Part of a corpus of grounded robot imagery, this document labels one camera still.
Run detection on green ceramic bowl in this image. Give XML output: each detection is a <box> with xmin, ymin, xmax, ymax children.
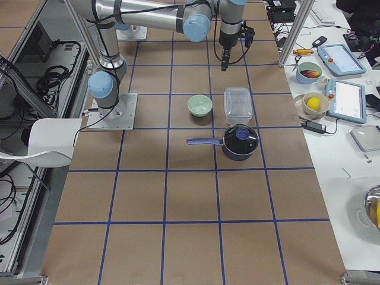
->
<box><xmin>187</xmin><ymin>94</ymin><xmax>213</xmax><ymax>117</ymax></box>

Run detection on blue bowl with fruit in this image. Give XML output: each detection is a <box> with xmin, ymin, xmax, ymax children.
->
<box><xmin>296</xmin><ymin>62</ymin><xmax>322</xmax><ymax>84</ymax></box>

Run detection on beige bowl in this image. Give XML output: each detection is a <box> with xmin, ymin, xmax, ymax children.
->
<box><xmin>302</xmin><ymin>92</ymin><xmax>330</xmax><ymax>115</ymax></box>

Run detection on steel mixing bowl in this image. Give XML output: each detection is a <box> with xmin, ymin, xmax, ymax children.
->
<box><xmin>357</xmin><ymin>185</ymin><xmax>379</xmax><ymax>230</ymax></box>

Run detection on clear plastic food container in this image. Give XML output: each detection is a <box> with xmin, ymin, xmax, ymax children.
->
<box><xmin>224</xmin><ymin>87</ymin><xmax>253</xmax><ymax>125</ymax></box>

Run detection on scissors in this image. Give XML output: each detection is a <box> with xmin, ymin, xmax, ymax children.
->
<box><xmin>293</xmin><ymin>55</ymin><xmax>302</xmax><ymax>71</ymax></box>

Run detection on glass saucepan lid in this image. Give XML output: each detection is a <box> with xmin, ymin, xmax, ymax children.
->
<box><xmin>222</xmin><ymin>124</ymin><xmax>259</xmax><ymax>156</ymax></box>

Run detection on beige plate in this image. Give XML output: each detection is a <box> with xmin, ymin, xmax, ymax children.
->
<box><xmin>294</xmin><ymin>94</ymin><xmax>326</xmax><ymax>121</ymax></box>

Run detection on dark blue saucepan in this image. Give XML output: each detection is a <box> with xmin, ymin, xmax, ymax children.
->
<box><xmin>186</xmin><ymin>123</ymin><xmax>259</xmax><ymax>161</ymax></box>

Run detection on yellow lemon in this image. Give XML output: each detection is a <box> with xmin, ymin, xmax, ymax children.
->
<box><xmin>306</xmin><ymin>97</ymin><xmax>320</xmax><ymax>110</ymax></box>

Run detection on black car key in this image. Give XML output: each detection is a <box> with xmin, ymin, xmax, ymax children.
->
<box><xmin>312</xmin><ymin>36</ymin><xmax>327</xmax><ymax>48</ymax></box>

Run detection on upper teach pendant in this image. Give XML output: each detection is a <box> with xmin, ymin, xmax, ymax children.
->
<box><xmin>317</xmin><ymin>44</ymin><xmax>366</xmax><ymax>77</ymax></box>

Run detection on teach pendant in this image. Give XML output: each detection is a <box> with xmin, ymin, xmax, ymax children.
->
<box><xmin>325</xmin><ymin>79</ymin><xmax>367</xmax><ymax>124</ymax></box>
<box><xmin>317</xmin><ymin>44</ymin><xmax>366</xmax><ymax>77</ymax></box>

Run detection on white keyboard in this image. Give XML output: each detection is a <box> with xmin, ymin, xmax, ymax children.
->
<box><xmin>310</xmin><ymin>1</ymin><xmax>335</xmax><ymax>24</ymax></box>

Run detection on black power adapter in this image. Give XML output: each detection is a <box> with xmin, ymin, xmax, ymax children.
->
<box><xmin>301</xmin><ymin>121</ymin><xmax>326</xmax><ymax>134</ymax></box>

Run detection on lower teach pendant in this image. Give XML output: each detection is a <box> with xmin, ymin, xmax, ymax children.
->
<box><xmin>325</xmin><ymin>79</ymin><xmax>367</xmax><ymax>124</ymax></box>

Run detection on square container lid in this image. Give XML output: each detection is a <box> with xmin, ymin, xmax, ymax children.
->
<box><xmin>349</xmin><ymin>125</ymin><xmax>380</xmax><ymax>152</ymax></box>

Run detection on white chair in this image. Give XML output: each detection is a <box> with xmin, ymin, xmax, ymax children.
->
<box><xmin>1</xmin><ymin>118</ymin><xmax>82</xmax><ymax>168</ymax></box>

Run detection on orange handled tool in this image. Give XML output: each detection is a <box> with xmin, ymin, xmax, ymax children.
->
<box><xmin>292</xmin><ymin>49</ymin><xmax>314</xmax><ymax>56</ymax></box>

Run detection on aluminium frame post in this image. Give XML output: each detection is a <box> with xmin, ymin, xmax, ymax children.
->
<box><xmin>278</xmin><ymin>0</ymin><xmax>314</xmax><ymax>67</ymax></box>

